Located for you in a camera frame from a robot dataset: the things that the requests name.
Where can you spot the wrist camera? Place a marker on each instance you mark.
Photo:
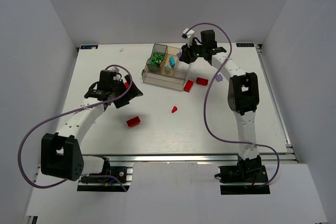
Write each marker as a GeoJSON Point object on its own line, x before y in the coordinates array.
{"type": "Point", "coordinates": [188, 35]}
{"type": "Point", "coordinates": [115, 70]}

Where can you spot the large red lego brick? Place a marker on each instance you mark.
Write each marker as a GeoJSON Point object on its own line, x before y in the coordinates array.
{"type": "Point", "coordinates": [133, 121]}

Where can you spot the blue corner label right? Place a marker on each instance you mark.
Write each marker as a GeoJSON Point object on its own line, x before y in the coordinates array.
{"type": "Point", "coordinates": [244, 44]}

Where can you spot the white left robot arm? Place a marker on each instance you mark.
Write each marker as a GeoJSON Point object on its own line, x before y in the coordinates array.
{"type": "Point", "coordinates": [61, 154]}

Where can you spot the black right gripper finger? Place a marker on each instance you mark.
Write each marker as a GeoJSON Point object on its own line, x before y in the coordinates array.
{"type": "Point", "coordinates": [184, 50]}
{"type": "Point", "coordinates": [190, 58]}

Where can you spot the large cyan lego brick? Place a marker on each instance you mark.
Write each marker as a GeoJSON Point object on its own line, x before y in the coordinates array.
{"type": "Point", "coordinates": [172, 61]}

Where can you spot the aluminium front rail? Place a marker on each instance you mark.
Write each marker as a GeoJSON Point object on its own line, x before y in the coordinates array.
{"type": "Point", "coordinates": [284, 158]}

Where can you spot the amber plastic bin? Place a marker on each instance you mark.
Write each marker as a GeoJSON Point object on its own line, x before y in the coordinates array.
{"type": "Point", "coordinates": [170, 51]}

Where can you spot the blue corner label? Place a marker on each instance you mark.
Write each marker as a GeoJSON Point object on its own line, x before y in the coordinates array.
{"type": "Point", "coordinates": [244, 44]}
{"type": "Point", "coordinates": [88, 47]}

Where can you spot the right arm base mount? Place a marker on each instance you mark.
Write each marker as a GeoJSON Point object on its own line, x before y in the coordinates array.
{"type": "Point", "coordinates": [233, 183]}

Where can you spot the small red slope lego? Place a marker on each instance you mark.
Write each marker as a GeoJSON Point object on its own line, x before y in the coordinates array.
{"type": "Point", "coordinates": [174, 109]}

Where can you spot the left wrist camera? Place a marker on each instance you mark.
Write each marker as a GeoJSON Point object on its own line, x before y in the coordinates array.
{"type": "Point", "coordinates": [115, 70]}

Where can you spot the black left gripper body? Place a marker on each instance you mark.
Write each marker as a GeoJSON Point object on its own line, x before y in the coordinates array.
{"type": "Point", "coordinates": [124, 94]}

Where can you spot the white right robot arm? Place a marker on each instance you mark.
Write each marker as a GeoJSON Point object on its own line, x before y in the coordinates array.
{"type": "Point", "coordinates": [243, 92]}

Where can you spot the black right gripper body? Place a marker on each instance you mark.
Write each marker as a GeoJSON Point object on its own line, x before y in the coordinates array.
{"type": "Point", "coordinates": [187, 55]}

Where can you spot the lilac lego front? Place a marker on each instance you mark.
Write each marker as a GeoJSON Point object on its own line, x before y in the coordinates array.
{"type": "Point", "coordinates": [219, 77]}

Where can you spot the long clear front bin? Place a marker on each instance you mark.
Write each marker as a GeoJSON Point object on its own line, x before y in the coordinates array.
{"type": "Point", "coordinates": [173, 80]}

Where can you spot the blue corner label left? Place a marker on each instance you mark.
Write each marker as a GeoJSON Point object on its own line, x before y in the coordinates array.
{"type": "Point", "coordinates": [88, 47]}

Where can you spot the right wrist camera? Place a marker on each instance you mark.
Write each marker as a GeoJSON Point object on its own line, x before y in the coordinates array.
{"type": "Point", "coordinates": [188, 35]}

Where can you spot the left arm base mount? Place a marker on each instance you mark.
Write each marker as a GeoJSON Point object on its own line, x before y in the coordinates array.
{"type": "Point", "coordinates": [114, 177]}

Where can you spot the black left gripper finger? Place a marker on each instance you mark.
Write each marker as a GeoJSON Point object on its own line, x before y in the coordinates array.
{"type": "Point", "coordinates": [123, 101]}
{"type": "Point", "coordinates": [133, 91]}

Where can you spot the smoky grey plastic bin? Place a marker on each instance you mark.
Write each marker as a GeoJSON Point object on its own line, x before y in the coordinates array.
{"type": "Point", "coordinates": [159, 49]}

